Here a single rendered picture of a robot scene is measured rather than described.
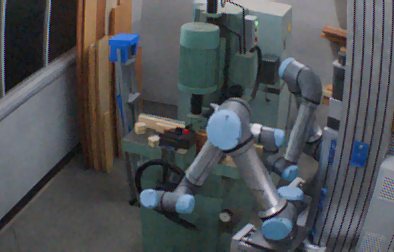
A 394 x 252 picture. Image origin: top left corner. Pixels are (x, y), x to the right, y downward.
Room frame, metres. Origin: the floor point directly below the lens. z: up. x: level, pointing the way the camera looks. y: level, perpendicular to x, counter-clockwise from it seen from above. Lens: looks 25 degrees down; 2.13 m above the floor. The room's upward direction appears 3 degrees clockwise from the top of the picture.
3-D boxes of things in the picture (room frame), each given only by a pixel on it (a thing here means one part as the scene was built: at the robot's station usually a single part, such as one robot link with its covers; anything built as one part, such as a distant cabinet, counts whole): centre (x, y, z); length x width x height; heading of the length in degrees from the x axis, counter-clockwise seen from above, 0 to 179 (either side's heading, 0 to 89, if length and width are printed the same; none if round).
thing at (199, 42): (2.47, 0.01, 1.32); 0.18 x 0.18 x 0.31
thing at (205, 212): (2.58, -0.04, 0.36); 0.58 x 0.45 x 0.71; 158
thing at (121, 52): (3.33, 0.44, 0.58); 0.27 x 0.25 x 1.16; 74
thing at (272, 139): (2.14, -0.32, 1.09); 0.11 x 0.08 x 0.09; 68
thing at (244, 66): (2.61, -0.21, 1.23); 0.09 x 0.08 x 0.15; 158
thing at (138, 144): (2.37, 0.05, 0.87); 0.61 x 0.30 x 0.06; 68
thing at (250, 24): (2.71, -0.24, 1.40); 0.10 x 0.06 x 0.16; 158
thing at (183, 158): (2.29, 0.09, 0.92); 0.15 x 0.13 x 0.09; 68
